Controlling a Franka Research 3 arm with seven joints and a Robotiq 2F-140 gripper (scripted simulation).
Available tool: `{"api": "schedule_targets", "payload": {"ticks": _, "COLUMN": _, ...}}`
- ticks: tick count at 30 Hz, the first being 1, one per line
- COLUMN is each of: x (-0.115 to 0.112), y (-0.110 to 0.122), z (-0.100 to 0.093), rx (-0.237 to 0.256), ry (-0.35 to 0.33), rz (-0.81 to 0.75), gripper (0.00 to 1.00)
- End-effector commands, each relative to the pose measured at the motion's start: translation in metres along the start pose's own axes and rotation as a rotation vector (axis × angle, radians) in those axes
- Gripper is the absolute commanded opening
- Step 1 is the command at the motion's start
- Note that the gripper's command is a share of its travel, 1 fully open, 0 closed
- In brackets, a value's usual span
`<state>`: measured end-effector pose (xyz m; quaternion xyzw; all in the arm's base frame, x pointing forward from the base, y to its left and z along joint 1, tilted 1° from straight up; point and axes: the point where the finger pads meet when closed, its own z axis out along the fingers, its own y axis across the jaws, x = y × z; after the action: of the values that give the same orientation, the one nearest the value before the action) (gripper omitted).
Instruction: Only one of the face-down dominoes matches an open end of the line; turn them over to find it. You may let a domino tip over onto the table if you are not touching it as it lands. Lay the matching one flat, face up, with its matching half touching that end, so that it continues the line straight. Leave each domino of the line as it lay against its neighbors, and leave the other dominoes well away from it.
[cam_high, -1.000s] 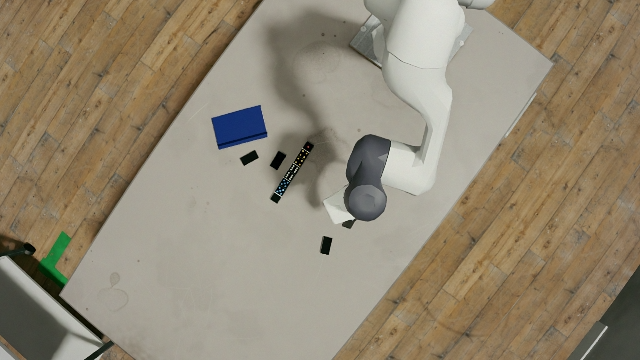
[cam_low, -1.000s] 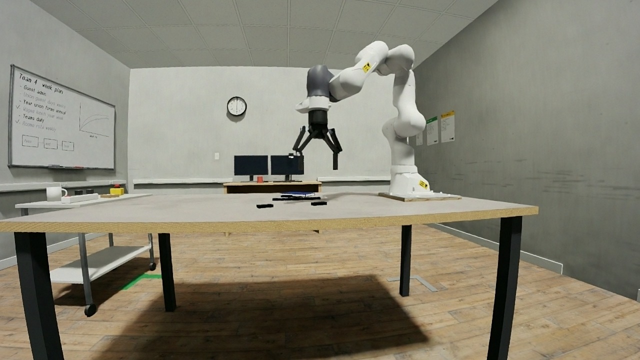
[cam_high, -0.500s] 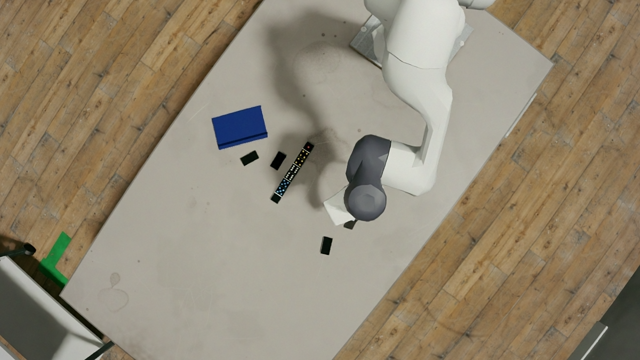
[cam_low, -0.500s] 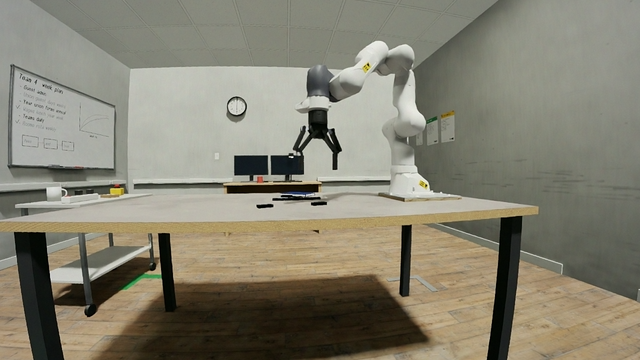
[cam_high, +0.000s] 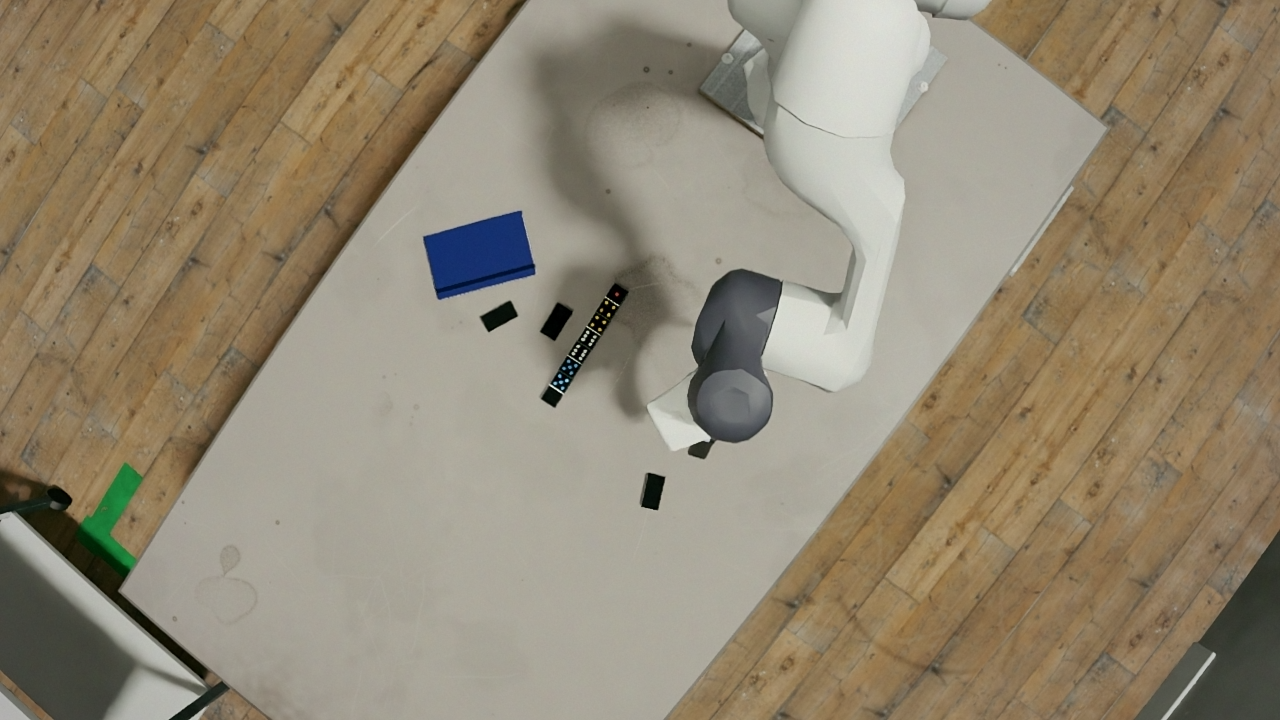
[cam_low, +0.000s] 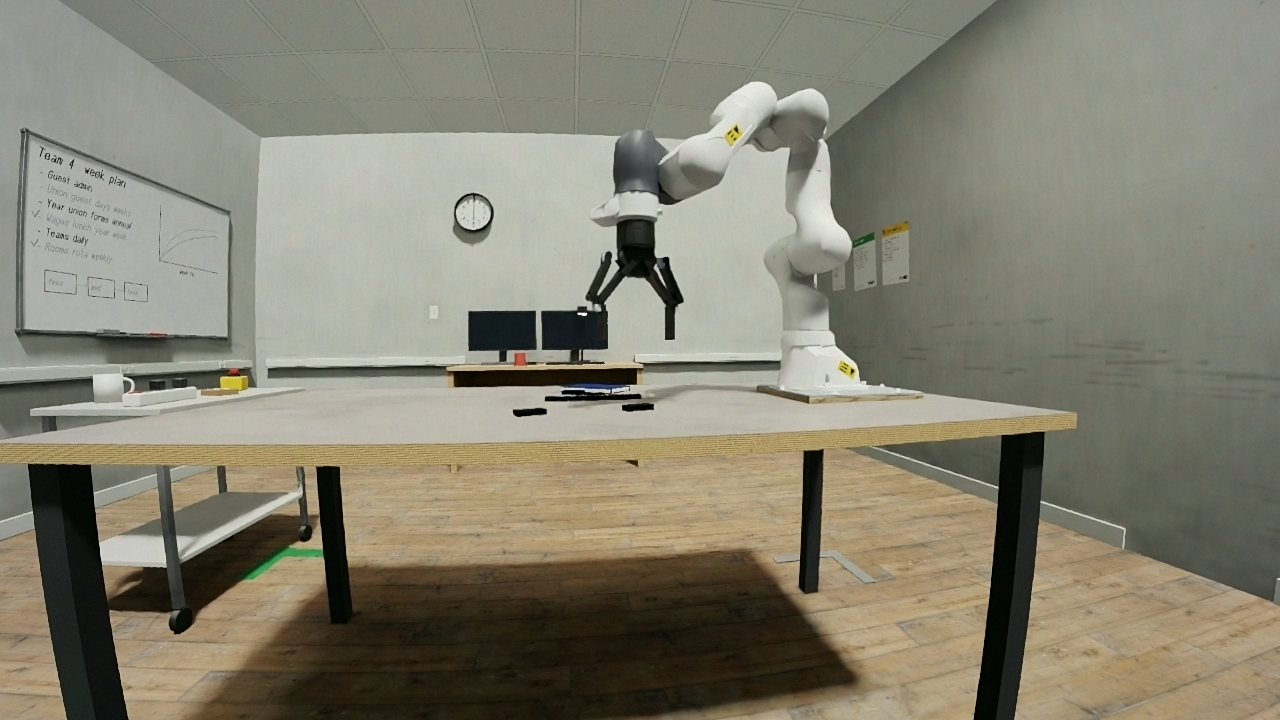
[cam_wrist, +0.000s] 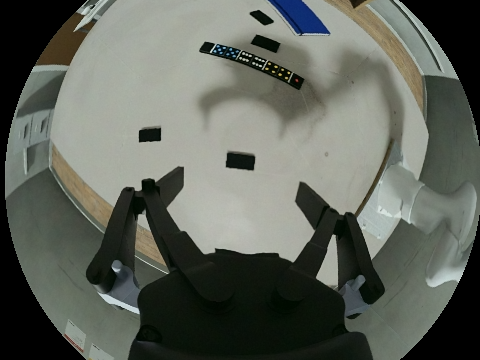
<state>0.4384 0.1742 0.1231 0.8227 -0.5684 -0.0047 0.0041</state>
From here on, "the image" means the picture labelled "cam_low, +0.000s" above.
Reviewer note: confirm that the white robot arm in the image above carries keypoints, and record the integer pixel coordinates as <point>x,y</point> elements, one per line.
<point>643,168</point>

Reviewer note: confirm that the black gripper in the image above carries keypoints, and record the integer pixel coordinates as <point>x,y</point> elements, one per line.
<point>635,239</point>

